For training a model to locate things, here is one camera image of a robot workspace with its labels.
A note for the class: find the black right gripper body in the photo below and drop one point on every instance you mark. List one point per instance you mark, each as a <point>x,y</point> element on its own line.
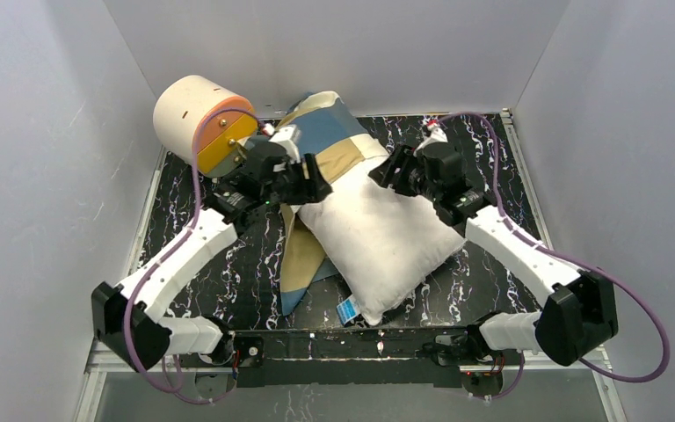
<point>402,177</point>

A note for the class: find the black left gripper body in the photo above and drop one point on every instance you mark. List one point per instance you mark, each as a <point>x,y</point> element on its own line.
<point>301,179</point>

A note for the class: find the blue beige white pillowcase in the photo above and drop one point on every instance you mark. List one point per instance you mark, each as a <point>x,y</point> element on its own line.
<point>339,142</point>

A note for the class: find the white pillow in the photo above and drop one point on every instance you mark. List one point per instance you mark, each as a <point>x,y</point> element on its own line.
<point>383,244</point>

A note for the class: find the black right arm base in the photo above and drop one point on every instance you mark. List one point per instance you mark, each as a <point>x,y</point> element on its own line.
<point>469,348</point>

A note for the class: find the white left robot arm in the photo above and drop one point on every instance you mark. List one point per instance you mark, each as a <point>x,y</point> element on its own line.
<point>130,317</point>

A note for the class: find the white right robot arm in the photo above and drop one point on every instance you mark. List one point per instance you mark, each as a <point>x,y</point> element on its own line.
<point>578,310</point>

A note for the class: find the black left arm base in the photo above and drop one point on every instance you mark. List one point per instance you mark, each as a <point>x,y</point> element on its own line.
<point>217,374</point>

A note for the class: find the blue pillow label tag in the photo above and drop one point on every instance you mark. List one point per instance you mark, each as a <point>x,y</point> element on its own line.
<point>348,310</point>

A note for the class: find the round cream drawer cabinet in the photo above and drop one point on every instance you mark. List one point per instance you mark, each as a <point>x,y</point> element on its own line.
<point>197,118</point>

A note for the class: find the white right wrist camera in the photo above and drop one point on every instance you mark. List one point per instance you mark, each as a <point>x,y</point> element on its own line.
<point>432,133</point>

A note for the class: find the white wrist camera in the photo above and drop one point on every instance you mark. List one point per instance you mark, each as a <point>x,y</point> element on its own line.
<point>432,133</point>
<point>287,137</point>

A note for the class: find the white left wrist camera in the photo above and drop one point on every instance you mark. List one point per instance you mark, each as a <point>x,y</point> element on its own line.
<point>287,137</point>

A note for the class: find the aluminium table frame rail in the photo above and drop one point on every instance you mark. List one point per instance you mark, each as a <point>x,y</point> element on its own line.
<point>578,308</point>

